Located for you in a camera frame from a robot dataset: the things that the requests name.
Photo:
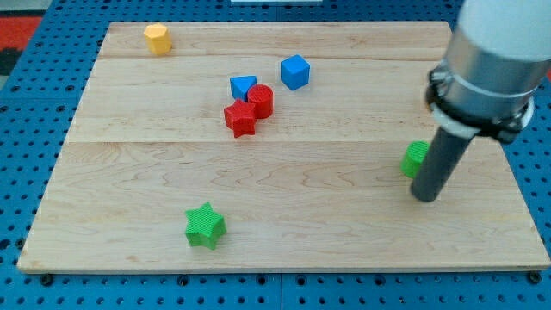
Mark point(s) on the green cylinder block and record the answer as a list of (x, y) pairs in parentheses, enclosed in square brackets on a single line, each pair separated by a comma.
[(414, 157)]

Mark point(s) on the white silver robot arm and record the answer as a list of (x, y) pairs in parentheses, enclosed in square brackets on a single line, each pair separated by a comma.
[(497, 56)]

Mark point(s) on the blue cube block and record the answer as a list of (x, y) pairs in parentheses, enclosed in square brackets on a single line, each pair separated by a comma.
[(295, 72)]

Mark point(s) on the red star block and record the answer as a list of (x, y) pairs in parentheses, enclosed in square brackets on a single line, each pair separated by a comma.
[(240, 117)]

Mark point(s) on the red cylinder block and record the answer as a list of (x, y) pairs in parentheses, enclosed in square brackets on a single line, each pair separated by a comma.
[(261, 96)]

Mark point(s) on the wooden board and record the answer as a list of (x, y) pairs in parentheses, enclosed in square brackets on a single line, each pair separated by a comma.
[(317, 189)]

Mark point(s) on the blue triangle block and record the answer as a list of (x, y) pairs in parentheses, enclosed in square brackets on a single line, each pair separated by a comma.
[(240, 86)]

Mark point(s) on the green star block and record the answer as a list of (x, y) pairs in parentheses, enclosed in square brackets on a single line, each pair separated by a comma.
[(205, 226)]

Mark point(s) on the yellow hexagon block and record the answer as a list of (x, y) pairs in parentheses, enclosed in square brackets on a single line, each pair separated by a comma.
[(157, 38)]

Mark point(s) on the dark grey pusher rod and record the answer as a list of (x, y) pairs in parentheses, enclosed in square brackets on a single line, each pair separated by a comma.
[(444, 154)]

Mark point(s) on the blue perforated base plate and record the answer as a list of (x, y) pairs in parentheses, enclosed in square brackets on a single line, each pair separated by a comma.
[(48, 49)]

